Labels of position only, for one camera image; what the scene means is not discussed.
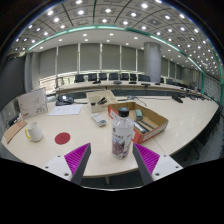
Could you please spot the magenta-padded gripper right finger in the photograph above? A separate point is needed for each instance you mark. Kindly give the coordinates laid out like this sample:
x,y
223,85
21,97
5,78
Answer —
x,y
166,165

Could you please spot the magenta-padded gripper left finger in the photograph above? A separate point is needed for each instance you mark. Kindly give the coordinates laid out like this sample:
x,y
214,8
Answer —
x,y
57,165

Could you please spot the clear plastic water bottle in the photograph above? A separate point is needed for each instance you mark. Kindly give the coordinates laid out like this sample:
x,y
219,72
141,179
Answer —
x,y
122,136

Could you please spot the flat round red coaster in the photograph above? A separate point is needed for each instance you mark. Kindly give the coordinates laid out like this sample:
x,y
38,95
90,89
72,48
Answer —
x,y
62,138

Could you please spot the shallow red-sided cardboard box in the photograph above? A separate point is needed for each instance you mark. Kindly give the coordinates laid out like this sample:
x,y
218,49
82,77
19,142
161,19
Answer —
x,y
156,128

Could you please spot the dark long tools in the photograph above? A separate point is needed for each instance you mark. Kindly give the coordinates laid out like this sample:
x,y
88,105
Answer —
x,y
144,126

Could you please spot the brown paper envelope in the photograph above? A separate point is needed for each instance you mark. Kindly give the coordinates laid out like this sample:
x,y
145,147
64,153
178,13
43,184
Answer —
x,y
13,130

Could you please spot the white paper sheet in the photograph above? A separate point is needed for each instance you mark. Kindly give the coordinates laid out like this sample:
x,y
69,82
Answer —
x,y
65,109

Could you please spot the small green block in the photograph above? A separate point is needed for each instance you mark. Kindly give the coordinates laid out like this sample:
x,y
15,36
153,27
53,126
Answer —
x,y
139,114

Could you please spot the white remote control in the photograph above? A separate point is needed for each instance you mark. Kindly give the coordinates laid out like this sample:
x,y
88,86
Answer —
x,y
99,120

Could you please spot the black desk phone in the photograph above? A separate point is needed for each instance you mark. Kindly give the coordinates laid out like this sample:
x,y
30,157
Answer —
x,y
64,100

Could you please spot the white printed cardboard box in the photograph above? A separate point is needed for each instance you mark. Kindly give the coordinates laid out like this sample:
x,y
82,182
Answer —
x,y
32,104

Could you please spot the small open beige cardboard box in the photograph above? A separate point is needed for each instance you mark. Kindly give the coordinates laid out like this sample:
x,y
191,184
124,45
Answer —
x,y
100,107

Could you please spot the long curved conference desk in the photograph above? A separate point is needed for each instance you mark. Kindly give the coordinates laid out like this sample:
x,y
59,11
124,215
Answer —
x,y
100,87

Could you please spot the row of black office chairs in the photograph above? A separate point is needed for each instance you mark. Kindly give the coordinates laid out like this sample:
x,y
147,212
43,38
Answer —
x,y
113,76

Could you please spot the group of ceiling lights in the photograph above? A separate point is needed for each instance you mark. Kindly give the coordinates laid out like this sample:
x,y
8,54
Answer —
x,y
108,10

